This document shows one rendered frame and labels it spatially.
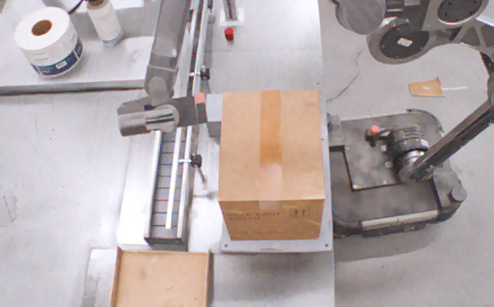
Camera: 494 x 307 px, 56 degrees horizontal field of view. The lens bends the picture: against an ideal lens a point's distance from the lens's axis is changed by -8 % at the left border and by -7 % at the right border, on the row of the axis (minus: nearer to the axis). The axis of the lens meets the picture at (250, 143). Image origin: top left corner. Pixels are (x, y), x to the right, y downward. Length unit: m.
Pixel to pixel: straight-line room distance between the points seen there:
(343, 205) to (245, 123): 0.95
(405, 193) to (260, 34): 0.90
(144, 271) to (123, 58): 0.75
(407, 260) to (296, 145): 1.23
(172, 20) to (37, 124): 0.93
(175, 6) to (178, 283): 0.75
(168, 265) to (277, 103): 0.53
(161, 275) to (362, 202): 1.00
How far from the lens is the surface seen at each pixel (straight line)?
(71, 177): 1.60
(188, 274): 1.36
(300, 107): 1.22
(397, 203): 2.10
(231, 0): 1.76
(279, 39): 1.76
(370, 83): 2.71
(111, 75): 1.71
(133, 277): 1.40
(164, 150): 1.48
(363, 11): 0.94
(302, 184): 1.11
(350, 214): 2.05
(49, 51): 1.71
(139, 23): 1.84
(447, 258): 2.33
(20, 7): 2.13
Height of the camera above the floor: 2.12
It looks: 59 degrees down
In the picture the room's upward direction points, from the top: 8 degrees counter-clockwise
